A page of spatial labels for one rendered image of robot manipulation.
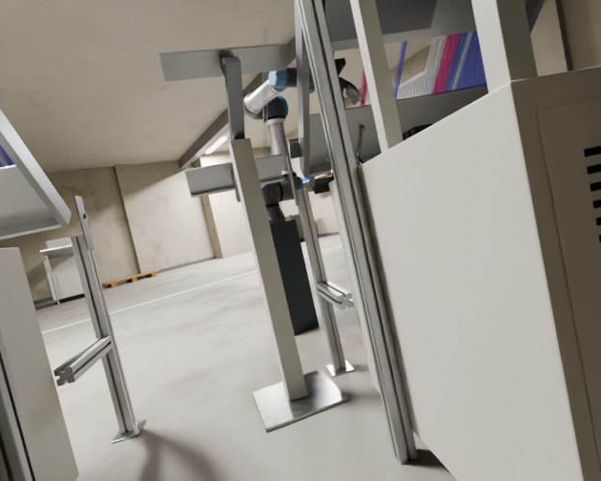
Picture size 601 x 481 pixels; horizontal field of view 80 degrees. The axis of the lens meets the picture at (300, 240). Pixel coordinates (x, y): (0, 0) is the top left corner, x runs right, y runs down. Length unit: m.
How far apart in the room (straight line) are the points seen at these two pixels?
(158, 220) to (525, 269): 9.79
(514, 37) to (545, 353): 0.30
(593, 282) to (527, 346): 0.09
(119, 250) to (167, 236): 1.18
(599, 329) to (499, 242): 0.11
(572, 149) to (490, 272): 0.14
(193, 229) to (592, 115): 9.96
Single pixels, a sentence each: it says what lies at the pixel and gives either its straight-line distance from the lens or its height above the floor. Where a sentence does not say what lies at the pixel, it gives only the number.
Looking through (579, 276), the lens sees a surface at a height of 0.43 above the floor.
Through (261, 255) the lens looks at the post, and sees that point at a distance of 1.08.
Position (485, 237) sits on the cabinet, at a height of 0.48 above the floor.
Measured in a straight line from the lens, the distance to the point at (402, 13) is 1.11.
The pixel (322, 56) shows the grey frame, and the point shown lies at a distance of 0.80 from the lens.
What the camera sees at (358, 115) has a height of 0.83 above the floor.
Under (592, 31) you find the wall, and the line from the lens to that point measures 5.78.
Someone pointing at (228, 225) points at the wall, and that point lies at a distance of 9.87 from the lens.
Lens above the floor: 0.54
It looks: 3 degrees down
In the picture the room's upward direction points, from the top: 12 degrees counter-clockwise
